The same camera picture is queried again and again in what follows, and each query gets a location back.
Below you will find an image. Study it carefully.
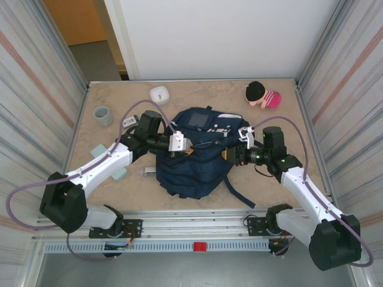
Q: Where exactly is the red white card pack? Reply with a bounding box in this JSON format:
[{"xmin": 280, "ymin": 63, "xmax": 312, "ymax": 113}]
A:
[{"xmin": 121, "ymin": 115, "xmax": 140, "ymax": 130}]

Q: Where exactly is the navy blue backpack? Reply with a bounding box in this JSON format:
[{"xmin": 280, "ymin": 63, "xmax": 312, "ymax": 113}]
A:
[{"xmin": 155, "ymin": 106, "xmax": 257, "ymax": 209}]

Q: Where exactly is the mint green box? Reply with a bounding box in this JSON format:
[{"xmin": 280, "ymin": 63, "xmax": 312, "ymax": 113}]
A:
[{"xmin": 90, "ymin": 144, "xmax": 127, "ymax": 182}]

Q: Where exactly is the pink striped plush doll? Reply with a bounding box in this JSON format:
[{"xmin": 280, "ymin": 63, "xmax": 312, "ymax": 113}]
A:
[{"xmin": 245, "ymin": 80, "xmax": 282, "ymax": 110}]

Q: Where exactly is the grey cup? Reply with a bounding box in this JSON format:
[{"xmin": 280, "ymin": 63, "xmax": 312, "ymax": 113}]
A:
[{"xmin": 93, "ymin": 106, "xmax": 114, "ymax": 128}]

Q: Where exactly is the corrugated plastic side panel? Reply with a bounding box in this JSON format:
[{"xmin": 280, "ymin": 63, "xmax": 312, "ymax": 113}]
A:
[
  {"xmin": 294, "ymin": 0, "xmax": 383, "ymax": 287},
  {"xmin": 0, "ymin": 0, "xmax": 90, "ymax": 287}
]

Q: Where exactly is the wooden door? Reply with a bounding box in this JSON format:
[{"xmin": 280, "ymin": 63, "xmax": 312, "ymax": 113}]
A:
[{"xmin": 42, "ymin": 0, "xmax": 126, "ymax": 72}]

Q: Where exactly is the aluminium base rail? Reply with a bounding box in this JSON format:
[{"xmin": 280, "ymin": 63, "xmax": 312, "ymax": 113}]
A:
[{"xmin": 32, "ymin": 208, "xmax": 357, "ymax": 240}]

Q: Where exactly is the white slotted cable duct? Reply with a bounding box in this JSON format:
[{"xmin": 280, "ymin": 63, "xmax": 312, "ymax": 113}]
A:
[{"xmin": 41, "ymin": 240, "xmax": 273, "ymax": 254}]

